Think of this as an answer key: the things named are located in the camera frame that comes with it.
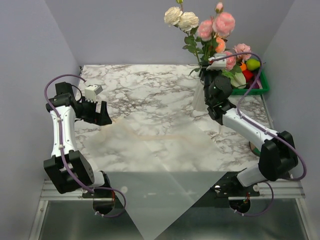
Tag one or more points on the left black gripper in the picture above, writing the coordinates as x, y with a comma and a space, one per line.
102, 118

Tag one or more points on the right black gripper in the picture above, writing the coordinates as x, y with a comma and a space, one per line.
203, 71

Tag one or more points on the pink rose stem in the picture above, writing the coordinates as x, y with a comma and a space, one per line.
241, 58

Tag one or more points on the pink bud flower stem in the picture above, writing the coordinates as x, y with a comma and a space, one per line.
221, 45

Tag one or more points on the pink flower bouquet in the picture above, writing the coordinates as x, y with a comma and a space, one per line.
221, 25

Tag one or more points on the green leafy stem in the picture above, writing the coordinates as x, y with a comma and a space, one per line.
188, 23

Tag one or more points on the white wrapping paper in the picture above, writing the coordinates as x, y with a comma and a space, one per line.
156, 177

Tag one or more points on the cream ribbon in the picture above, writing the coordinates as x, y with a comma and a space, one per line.
185, 133

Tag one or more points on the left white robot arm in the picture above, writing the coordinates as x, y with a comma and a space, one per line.
67, 164

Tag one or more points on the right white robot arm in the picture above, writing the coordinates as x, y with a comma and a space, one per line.
277, 156

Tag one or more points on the white ribbed vase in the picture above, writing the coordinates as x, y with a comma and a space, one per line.
198, 102

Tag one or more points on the green toy cabbage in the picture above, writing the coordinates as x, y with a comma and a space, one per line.
237, 80

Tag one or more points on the orange toy fruit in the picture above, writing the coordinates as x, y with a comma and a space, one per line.
243, 66

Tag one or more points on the red toy pepper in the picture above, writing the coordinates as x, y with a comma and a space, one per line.
248, 75

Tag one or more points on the green toy pear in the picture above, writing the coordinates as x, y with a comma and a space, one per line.
253, 64

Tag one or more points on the purple toy eggplant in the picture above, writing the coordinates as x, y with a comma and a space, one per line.
256, 84

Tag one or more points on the green plastic tray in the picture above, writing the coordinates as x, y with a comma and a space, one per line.
254, 92

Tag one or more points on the green tape roll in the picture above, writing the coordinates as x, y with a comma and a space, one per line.
254, 149

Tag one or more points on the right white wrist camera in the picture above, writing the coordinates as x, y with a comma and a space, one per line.
217, 62

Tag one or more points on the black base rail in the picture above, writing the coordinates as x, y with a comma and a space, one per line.
223, 194

